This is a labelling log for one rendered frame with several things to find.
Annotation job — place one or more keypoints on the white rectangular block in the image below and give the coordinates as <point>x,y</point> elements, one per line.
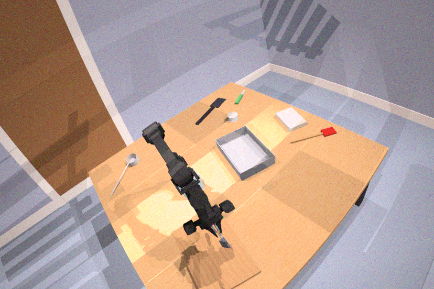
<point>291,119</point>

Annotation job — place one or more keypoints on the grey short cylinder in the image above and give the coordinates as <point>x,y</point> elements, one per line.
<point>233,117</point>

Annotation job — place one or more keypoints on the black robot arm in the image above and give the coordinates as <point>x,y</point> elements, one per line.
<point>182,176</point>

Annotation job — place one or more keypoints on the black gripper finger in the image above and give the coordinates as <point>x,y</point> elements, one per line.
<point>210,230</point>
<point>219,224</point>

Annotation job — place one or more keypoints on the grey long-handled saucepan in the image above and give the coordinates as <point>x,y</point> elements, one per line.
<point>132,160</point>

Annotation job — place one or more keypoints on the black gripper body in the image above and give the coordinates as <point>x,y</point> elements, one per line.
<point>190,226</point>

